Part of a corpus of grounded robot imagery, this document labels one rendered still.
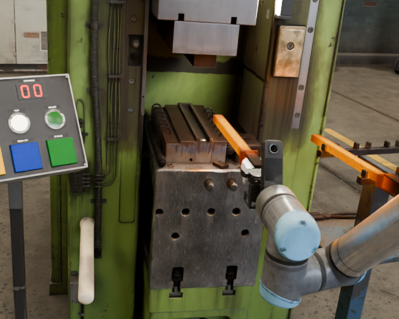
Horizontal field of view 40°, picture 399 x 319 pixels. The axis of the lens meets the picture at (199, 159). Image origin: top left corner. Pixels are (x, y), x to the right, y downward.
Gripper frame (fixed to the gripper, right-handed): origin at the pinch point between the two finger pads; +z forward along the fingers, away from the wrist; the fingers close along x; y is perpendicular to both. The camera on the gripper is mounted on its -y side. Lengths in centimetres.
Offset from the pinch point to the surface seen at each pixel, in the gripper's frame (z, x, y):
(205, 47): 38.8, -5.8, -20.1
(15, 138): 20, -60, 3
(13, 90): 27, -60, -8
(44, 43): 554, -93, 83
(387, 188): -3.1, 38.2, 7.7
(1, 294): 97, -80, 110
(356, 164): 9.9, 35.0, 6.3
